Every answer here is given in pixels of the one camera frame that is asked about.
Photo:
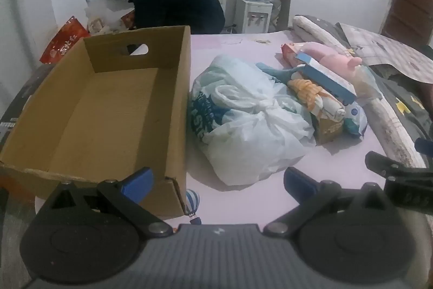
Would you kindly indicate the cream and red snack packet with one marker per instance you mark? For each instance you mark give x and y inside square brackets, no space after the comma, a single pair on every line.
[289,53]

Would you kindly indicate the white crumpled plastic bag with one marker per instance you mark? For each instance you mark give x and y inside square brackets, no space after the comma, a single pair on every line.
[101,14]

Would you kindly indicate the white water dispenser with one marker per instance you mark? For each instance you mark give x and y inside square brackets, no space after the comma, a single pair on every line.
[253,16]

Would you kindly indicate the long blue and white box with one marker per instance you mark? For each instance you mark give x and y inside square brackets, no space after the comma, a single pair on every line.
[328,79]

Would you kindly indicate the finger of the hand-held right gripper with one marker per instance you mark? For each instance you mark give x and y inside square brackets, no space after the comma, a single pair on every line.
[425,145]
[382,163]

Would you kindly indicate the grey blanket yellow stars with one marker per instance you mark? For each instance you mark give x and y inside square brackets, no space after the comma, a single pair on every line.
[402,96]

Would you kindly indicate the patterned rolled cloth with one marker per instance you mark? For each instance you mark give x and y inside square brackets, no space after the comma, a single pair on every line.
[318,99]

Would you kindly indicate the white rolled quilt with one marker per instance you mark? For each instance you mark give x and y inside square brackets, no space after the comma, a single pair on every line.
[389,130]

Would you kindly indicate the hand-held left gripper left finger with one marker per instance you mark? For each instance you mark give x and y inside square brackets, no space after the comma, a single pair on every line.
[138,181]

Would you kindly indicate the teal towel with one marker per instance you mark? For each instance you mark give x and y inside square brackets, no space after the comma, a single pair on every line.
[274,72]

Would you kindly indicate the blue and white tissue packet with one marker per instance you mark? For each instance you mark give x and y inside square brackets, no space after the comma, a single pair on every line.
[355,121]

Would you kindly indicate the checked blanket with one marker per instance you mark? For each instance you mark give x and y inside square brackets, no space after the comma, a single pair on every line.
[389,48]

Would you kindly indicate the red printed bag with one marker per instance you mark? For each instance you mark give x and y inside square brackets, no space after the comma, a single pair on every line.
[64,40]

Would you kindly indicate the clear plastic bag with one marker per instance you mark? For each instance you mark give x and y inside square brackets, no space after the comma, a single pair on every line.
[367,82]

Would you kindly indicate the pink plush toy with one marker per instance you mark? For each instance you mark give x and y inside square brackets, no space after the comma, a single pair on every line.
[338,62]

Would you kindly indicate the gold box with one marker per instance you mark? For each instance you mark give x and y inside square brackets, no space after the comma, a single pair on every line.
[326,131]

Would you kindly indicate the white plastic bag blue print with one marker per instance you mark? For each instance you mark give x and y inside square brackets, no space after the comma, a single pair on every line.
[243,136]

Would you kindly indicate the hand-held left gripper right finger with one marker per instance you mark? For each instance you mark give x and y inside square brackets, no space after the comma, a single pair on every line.
[297,180]

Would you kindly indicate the brown cardboard box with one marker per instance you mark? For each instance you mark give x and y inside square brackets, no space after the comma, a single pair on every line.
[101,113]

